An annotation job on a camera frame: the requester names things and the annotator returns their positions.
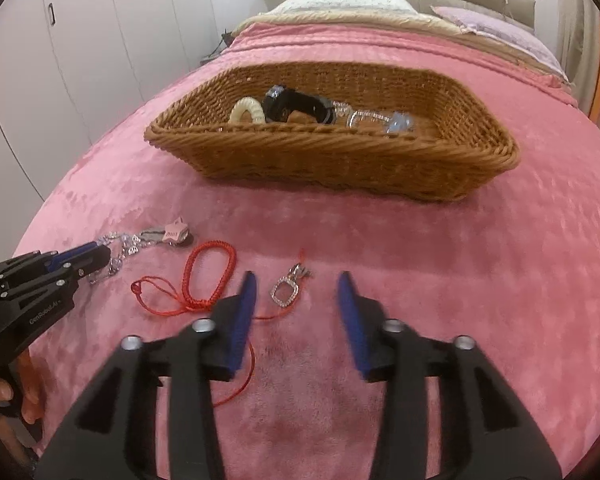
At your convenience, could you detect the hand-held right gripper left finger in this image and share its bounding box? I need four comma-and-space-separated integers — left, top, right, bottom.
35, 271, 258, 480

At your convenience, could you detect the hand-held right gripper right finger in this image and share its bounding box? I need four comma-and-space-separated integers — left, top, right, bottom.
336, 271, 563, 480

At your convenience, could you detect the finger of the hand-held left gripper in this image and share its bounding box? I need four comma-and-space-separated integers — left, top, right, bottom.
45, 241, 101, 267
55, 247, 112, 282

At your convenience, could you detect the red braided cord bracelet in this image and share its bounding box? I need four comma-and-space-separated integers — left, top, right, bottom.
180, 241, 237, 307

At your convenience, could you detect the red string necklace silver pendant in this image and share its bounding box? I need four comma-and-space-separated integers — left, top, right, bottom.
131, 249, 315, 407

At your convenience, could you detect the silver chain with pink star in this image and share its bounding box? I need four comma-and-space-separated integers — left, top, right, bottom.
89, 217, 196, 286

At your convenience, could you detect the brown wicker basket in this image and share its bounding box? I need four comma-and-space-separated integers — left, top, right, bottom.
144, 61, 522, 203

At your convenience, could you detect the clear bead bracelet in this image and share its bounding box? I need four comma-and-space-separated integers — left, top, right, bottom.
347, 109, 396, 132

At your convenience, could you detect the clear blue hair claw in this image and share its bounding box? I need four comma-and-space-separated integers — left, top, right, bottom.
387, 111, 417, 136

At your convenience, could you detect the cream spiral hair tie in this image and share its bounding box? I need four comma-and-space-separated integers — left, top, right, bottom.
228, 97, 267, 125

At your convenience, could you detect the black wrist watch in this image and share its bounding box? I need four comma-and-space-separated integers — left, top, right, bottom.
262, 85, 337, 126

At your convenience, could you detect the person's left hand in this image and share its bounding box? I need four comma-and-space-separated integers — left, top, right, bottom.
0, 350, 46, 426

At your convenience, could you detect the pink fleece blanket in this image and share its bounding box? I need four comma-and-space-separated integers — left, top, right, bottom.
10, 22, 600, 480

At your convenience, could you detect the white wardrobe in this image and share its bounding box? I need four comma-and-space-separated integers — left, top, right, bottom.
0, 0, 266, 281

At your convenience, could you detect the grey nightstand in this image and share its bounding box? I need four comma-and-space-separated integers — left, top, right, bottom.
200, 44, 229, 64

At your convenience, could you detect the beige quilt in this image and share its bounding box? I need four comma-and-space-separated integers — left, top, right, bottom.
230, 10, 476, 37

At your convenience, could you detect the white floral pillow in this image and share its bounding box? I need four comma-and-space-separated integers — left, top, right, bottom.
267, 0, 421, 16

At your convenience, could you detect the lavender pillow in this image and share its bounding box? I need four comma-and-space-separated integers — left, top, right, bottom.
430, 6, 567, 80

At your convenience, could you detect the beige and orange curtain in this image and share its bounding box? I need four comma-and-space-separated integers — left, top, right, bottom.
555, 0, 600, 126

